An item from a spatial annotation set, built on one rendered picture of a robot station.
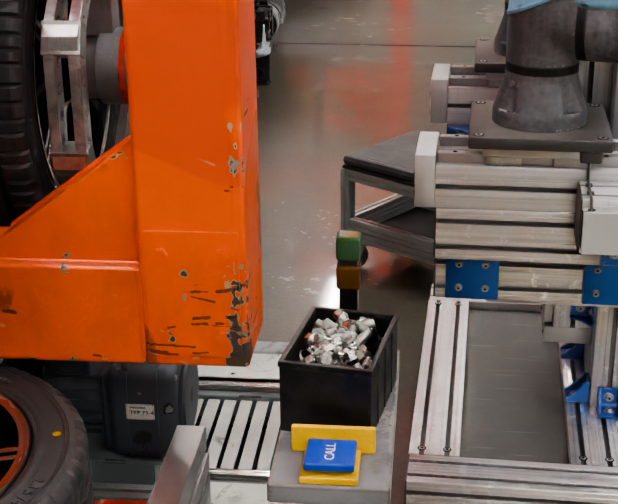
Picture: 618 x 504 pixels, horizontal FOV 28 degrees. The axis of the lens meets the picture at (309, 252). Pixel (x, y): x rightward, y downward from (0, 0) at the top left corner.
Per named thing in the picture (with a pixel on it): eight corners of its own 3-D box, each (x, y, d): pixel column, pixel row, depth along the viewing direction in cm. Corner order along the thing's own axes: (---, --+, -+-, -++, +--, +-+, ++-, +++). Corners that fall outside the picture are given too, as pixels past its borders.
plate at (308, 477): (305, 453, 179) (305, 447, 179) (361, 455, 178) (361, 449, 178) (299, 483, 172) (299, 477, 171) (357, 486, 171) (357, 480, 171)
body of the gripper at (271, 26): (232, 10, 248) (241, -1, 260) (233, 53, 252) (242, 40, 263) (270, 11, 248) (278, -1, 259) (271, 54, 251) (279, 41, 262)
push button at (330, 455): (308, 451, 178) (308, 437, 178) (357, 453, 178) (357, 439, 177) (303, 477, 172) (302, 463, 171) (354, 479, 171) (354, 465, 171)
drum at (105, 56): (99, 92, 239) (94, 19, 233) (210, 94, 237) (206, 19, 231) (79, 112, 226) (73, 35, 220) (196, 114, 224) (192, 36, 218)
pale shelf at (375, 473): (299, 361, 213) (299, 345, 211) (400, 364, 211) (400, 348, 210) (266, 502, 173) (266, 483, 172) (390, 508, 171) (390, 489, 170)
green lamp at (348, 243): (337, 252, 205) (337, 229, 203) (362, 252, 204) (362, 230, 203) (335, 261, 201) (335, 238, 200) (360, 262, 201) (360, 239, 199)
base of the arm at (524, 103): (583, 108, 210) (587, 49, 206) (589, 134, 196) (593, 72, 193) (492, 106, 212) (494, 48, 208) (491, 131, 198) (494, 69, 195)
